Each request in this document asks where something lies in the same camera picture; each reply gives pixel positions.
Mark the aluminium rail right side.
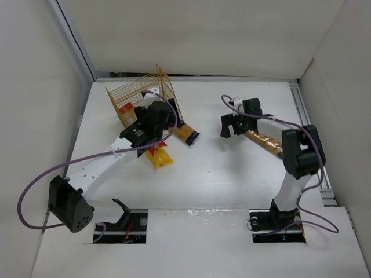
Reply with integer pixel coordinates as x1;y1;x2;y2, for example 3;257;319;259
289;81;339;207

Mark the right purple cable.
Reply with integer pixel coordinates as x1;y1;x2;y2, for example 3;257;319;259
220;94;340;236

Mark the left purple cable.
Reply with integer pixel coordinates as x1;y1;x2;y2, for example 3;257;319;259
17;90;179;244

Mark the blue patterned spaghetti bag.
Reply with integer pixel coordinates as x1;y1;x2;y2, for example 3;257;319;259
246;130;283;159

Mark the yellow spaghetti bag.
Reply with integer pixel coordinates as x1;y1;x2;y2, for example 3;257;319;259
145;142;174;170

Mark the red white spaghetti bag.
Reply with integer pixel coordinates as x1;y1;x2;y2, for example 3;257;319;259
118;103;169;159

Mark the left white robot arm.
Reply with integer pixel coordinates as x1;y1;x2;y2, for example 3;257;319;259
48;98;180;233

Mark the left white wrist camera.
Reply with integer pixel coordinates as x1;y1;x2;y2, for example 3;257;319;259
141;87;162;109

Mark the purple cable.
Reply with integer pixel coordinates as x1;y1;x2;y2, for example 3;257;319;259
17;90;179;244
220;94;340;236

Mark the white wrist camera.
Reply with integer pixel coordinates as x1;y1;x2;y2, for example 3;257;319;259
141;87;162;109
228;98;244;112

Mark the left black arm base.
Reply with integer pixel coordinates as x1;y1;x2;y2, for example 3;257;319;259
92;209;148;244

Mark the yellow wire mesh shelf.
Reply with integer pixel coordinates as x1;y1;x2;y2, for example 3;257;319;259
106;64;183;121

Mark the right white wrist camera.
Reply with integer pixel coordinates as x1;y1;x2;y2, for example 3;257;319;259
228;98;244;112

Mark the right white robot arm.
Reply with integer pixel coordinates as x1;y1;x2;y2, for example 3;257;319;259
221;96;326;232

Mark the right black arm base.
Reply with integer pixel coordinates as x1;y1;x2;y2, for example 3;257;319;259
246;209;306;243

